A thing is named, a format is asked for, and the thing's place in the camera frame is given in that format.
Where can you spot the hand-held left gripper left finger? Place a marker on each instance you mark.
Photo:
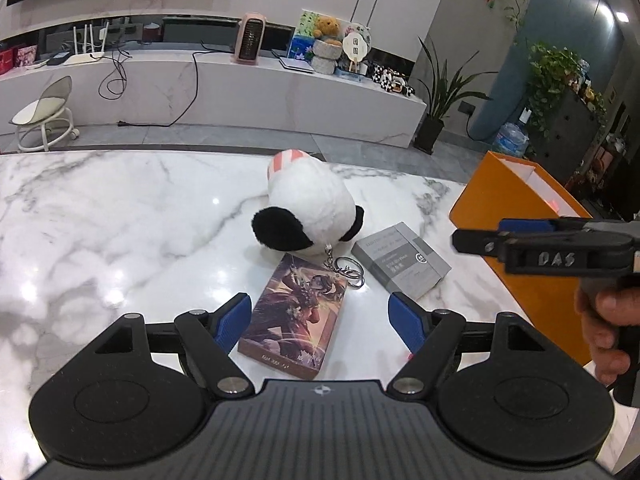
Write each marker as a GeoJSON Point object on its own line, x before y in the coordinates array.
{"type": "Point", "coordinates": [232, 322]}

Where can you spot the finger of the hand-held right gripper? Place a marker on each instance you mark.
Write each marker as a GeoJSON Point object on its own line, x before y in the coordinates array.
{"type": "Point", "coordinates": [475, 241]}
{"type": "Point", "coordinates": [525, 226]}

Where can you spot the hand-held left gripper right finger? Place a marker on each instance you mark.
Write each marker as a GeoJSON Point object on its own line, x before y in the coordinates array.
{"type": "Point", "coordinates": [407, 322]}

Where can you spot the orange cardboard box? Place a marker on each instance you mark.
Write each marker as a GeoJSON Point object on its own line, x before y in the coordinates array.
{"type": "Point", "coordinates": [495, 200]}

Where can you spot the illustrated card box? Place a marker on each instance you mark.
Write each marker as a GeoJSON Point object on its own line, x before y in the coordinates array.
{"type": "Point", "coordinates": [295, 315]}

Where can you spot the grey box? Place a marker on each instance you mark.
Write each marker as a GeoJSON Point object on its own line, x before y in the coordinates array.
{"type": "Point", "coordinates": [400, 257]}

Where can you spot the white panda plush toy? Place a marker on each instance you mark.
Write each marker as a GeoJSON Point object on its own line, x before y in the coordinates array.
{"type": "Point", "coordinates": [305, 200]}

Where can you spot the person's right hand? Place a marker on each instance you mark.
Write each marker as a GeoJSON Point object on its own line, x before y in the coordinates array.
{"type": "Point", "coordinates": [607, 330]}

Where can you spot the metal keyring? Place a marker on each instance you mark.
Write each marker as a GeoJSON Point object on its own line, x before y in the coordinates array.
{"type": "Point", "coordinates": [350, 272]}

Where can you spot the blue water bottle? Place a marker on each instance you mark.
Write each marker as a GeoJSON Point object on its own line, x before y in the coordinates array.
{"type": "Point", "coordinates": [510, 137]}

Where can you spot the dark grey cabinet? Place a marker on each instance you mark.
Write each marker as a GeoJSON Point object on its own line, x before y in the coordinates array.
{"type": "Point", "coordinates": [575, 130]}

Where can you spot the tall potted plant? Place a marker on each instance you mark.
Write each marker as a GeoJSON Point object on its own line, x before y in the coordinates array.
{"type": "Point", "coordinates": [432, 125]}

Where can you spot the bushy green plant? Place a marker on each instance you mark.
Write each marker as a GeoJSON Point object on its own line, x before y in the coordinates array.
{"type": "Point", "coordinates": [550, 80]}

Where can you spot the black and white ornaments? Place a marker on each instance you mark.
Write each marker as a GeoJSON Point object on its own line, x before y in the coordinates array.
{"type": "Point", "coordinates": [392, 79]}

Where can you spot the white marble tv cabinet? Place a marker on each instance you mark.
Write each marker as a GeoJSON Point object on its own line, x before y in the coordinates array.
{"type": "Point", "coordinates": [250, 95]}

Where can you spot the white round hand fan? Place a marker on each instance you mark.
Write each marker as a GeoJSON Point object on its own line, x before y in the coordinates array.
{"type": "Point", "coordinates": [356, 45]}

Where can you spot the grey flower-shaped pot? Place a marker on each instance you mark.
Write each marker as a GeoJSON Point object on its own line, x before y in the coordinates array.
{"type": "Point", "coordinates": [325, 57]}

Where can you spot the grey laptop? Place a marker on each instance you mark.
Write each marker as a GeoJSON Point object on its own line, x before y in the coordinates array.
{"type": "Point", "coordinates": [295, 65]}

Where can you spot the brown teddy bear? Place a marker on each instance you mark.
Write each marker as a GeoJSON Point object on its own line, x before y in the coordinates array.
{"type": "Point", "coordinates": [327, 29]}

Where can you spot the green floral picture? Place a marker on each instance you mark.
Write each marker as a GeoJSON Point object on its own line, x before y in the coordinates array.
{"type": "Point", "coordinates": [300, 35]}

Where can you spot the pink space heater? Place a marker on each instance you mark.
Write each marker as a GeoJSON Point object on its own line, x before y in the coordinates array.
{"type": "Point", "coordinates": [248, 40]}

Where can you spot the white rolling stool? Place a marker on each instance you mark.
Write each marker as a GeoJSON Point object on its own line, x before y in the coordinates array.
{"type": "Point", "coordinates": [45, 105]}

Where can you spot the white router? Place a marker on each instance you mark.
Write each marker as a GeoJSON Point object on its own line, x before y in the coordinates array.
{"type": "Point", "coordinates": [82, 57]}

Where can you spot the red gift box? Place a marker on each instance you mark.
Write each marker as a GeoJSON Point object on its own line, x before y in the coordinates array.
{"type": "Point", "coordinates": [17, 60]}

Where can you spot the black wall socket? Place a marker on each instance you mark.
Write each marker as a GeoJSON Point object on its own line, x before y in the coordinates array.
{"type": "Point", "coordinates": [467, 108]}

